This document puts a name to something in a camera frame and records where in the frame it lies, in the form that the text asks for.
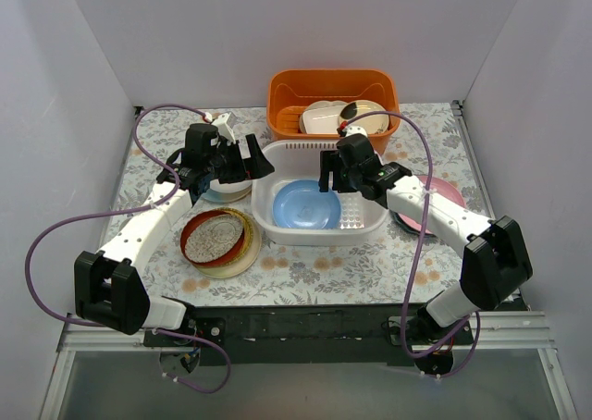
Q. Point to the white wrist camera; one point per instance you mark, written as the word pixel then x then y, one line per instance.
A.
pixel 345 129
pixel 223 123

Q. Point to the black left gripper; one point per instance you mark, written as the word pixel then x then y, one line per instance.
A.
pixel 239 162

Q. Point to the white deep plate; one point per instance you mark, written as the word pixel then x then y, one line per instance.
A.
pixel 226 189

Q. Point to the white rectangular dish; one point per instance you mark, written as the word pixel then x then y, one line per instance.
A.
pixel 324 120

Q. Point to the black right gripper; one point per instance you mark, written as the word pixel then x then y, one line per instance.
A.
pixel 337 172

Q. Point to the teal scalloped plate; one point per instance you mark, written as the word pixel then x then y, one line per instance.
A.
pixel 409 229

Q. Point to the pink bear plate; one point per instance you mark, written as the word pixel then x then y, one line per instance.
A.
pixel 446 189

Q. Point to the red round plate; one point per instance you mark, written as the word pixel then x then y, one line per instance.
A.
pixel 193 224

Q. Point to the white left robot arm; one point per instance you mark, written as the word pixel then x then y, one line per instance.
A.
pixel 107 284

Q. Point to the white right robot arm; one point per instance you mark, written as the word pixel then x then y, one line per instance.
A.
pixel 495 261

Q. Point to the gold rimmed plate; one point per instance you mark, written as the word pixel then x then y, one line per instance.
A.
pixel 252 235

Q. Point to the cream plate black spot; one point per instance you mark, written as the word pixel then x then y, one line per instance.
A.
pixel 367 114

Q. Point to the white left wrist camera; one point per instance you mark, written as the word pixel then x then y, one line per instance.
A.
pixel 223 123

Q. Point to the blue bear plate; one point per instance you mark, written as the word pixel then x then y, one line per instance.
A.
pixel 301 205

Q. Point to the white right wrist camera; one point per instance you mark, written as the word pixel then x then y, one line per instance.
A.
pixel 345 129

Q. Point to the aluminium frame rail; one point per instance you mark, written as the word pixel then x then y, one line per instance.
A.
pixel 101 374

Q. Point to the white plastic bin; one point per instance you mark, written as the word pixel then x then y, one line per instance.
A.
pixel 299 159

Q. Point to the cream large plate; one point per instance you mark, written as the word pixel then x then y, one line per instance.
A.
pixel 241 266

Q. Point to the white round plate in bin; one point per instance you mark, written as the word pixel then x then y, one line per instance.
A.
pixel 320 104

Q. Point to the orange plastic bin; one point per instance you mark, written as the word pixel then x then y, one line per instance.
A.
pixel 291 91

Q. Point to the floral table mat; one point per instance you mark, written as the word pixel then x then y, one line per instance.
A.
pixel 387 267

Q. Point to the speckled round plate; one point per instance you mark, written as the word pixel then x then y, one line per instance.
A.
pixel 213 238

